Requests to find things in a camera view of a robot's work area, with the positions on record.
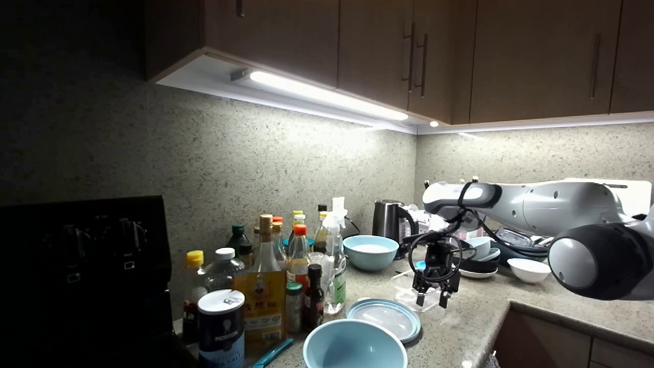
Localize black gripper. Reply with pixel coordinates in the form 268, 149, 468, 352
415, 233, 462, 311

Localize light blue plate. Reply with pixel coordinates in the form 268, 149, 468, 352
346, 297, 424, 347

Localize dark bowl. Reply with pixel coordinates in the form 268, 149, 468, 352
462, 250, 504, 274

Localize grey blue bowl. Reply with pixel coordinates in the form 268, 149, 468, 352
468, 235, 494, 262

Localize large light blue bowl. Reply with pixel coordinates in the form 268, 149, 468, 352
340, 233, 401, 274

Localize small white bowl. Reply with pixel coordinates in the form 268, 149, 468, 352
506, 257, 551, 286

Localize white plate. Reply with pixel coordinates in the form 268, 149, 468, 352
458, 266, 501, 282

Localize black steel electric kettle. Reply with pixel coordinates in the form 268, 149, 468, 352
372, 199, 420, 250

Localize clear spray bottle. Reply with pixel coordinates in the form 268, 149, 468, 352
319, 196, 351, 317

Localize small dark sauce bottle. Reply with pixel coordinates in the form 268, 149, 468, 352
301, 262, 326, 336

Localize wooden lower cabinet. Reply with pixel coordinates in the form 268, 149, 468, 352
489, 305, 654, 368

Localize black cap bottle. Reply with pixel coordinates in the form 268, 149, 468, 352
313, 202, 331, 254

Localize orange cap sauce bottle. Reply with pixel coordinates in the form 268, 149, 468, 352
283, 222, 314, 287

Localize small jar green lid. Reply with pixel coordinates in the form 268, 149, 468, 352
283, 280, 304, 336

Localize small yellow cap bottle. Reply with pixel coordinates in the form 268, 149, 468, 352
289, 208, 309, 237

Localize slim orange cap bottle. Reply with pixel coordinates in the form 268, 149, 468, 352
271, 214, 286, 262

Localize under cabinet light strip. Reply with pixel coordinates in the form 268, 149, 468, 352
434, 111, 654, 135
230, 65, 412, 126

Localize dark green bottle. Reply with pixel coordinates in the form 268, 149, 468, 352
224, 222, 255, 268

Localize clear bottle white cap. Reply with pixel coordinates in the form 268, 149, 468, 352
202, 245, 245, 295

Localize dark canister white lid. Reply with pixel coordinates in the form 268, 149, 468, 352
195, 287, 246, 368

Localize wooden upper cabinets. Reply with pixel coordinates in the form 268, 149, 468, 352
140, 0, 654, 135

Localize teal handled utensil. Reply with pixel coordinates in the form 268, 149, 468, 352
246, 336, 296, 368

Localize metal cabinet handle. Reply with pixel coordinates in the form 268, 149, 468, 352
405, 23, 416, 90

